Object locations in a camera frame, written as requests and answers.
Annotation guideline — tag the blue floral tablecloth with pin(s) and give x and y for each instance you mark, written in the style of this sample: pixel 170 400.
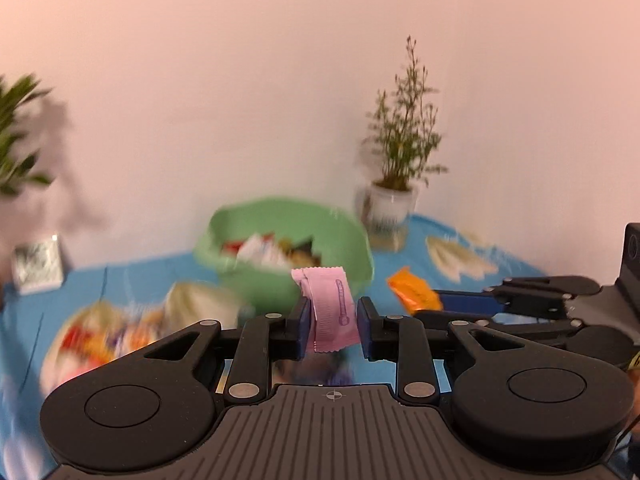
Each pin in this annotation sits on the blue floral tablecloth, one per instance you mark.
pixel 150 270

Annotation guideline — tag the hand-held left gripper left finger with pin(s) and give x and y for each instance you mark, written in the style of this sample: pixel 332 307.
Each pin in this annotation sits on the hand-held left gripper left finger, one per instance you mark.
pixel 302 327

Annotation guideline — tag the small pink packet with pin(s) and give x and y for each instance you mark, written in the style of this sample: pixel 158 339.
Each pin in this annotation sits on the small pink packet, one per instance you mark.
pixel 332 305

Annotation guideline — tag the black gold snack packet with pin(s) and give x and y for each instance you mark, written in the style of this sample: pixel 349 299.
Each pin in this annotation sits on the black gold snack packet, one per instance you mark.
pixel 302 252

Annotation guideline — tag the orange snack packet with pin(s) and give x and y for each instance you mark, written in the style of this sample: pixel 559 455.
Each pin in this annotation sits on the orange snack packet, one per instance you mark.
pixel 410 287

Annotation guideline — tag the red white chip bag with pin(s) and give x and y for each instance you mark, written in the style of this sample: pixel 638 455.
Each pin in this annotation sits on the red white chip bag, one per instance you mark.
pixel 95 345

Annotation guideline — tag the feathery plant in clear cup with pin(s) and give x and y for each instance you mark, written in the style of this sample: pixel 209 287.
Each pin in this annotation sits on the feathery plant in clear cup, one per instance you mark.
pixel 387 207

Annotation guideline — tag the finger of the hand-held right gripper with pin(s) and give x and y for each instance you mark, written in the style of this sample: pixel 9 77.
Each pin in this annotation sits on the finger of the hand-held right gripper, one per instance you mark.
pixel 465 300
pixel 540 332

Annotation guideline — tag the green plastic bowl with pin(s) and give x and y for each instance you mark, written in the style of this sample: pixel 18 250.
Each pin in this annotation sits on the green plastic bowl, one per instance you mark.
pixel 345 255

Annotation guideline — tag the leafy plant in glass vase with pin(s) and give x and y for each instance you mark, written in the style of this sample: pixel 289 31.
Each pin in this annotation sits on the leafy plant in glass vase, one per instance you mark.
pixel 15 125

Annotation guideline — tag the small white patterned box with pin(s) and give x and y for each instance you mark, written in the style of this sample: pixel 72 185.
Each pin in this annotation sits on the small white patterned box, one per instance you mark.
pixel 37 265

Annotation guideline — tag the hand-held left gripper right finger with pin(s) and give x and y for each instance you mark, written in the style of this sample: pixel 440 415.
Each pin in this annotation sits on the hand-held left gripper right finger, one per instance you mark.
pixel 364 330

